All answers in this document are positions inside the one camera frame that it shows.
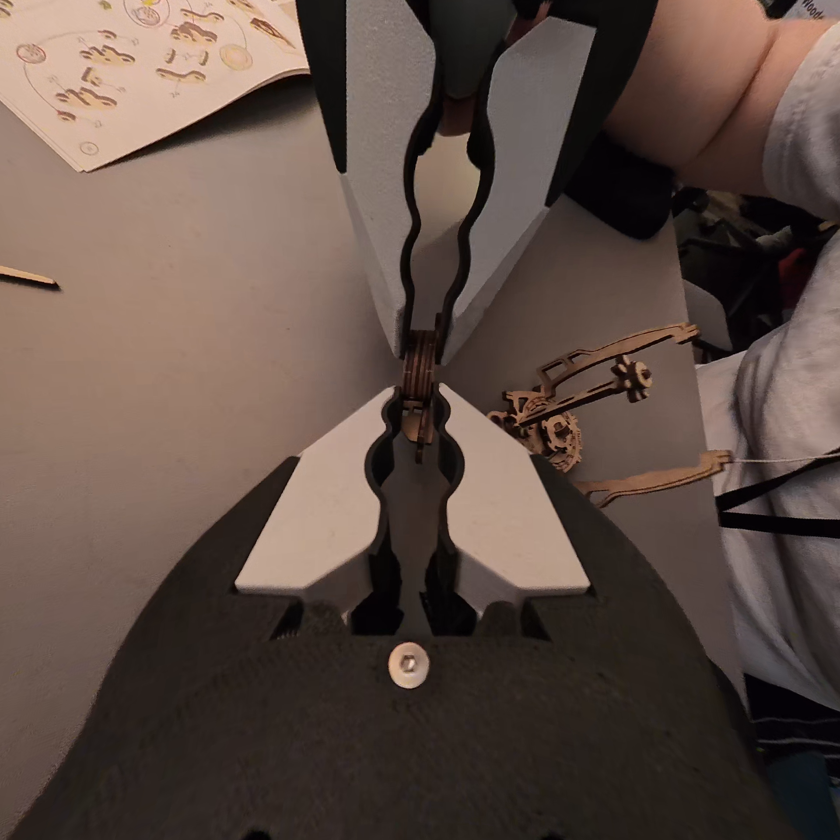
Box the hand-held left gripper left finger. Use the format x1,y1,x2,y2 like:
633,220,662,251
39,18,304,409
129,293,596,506
234,387,403,636

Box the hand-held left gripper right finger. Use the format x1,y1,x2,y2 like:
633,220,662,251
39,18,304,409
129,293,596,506
428,384,592,636

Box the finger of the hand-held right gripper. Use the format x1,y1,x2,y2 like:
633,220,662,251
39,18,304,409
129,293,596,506
433,16,598,367
340,0,442,361

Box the small wooden model part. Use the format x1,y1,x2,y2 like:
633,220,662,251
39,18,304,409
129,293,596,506
402,314,442,466

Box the wooden gear model assembly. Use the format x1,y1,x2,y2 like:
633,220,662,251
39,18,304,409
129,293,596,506
487,322,735,511

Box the person's right hand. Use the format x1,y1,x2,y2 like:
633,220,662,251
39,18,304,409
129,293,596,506
435,95,476,137

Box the black ribbed pad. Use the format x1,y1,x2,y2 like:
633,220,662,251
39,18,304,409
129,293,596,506
563,131,678,242

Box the illustrated instruction booklet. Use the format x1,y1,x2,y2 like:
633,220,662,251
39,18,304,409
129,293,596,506
0,0,311,173

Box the white shirt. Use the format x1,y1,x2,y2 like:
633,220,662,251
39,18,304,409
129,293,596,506
696,26,840,713

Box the black striped pants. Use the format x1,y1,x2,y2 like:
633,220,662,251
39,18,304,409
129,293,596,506
747,676,840,840

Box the thin wooden stick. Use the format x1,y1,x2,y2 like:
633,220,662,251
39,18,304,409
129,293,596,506
0,264,61,291

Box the black lanyard strap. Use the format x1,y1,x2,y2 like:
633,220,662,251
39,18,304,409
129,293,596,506
717,459,840,540

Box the thin white cord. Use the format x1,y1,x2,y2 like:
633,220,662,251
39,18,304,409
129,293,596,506
727,451,840,468

